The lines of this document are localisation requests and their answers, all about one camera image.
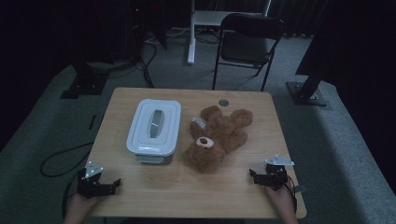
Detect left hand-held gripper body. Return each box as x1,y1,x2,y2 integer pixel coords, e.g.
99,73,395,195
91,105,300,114
77,161,108,200

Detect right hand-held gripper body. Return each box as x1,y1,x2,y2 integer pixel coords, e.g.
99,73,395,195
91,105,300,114
264,154,295,191

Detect clear plastic storage box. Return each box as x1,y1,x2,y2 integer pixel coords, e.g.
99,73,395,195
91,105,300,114
134,152,175,166

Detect brown teddy bear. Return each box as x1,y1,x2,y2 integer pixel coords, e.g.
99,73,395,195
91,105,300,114
182,105,254,175

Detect white box lid grey handle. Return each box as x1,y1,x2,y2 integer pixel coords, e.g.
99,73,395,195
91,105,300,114
125,98,182,158

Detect person's right hand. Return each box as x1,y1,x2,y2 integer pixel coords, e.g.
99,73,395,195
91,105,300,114
265,182,297,218

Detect person's left hand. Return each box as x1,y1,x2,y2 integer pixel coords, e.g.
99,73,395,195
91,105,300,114
64,191,102,224

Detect black stand base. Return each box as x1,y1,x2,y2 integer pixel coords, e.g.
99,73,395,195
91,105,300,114
60,61,110,100
286,31,332,107

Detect black folding chair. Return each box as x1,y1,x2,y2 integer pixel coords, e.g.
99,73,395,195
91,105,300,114
212,12,285,92

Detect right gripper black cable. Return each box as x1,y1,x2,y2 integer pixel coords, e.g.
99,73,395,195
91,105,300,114
286,175,299,213

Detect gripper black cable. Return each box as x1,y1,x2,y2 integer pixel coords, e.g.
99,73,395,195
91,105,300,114
61,174,82,220
286,175,299,213

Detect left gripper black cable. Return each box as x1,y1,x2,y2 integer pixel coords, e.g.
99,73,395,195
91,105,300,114
61,174,82,220

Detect black cable on floor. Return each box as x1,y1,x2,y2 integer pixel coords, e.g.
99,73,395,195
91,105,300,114
39,142,95,178

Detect black background floor cables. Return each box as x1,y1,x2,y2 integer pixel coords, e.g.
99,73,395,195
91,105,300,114
106,38,158,89

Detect white background cable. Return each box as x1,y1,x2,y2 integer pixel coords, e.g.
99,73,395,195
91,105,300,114
144,27,191,44

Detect white desk frame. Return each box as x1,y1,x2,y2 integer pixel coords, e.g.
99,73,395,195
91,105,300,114
186,0,273,65

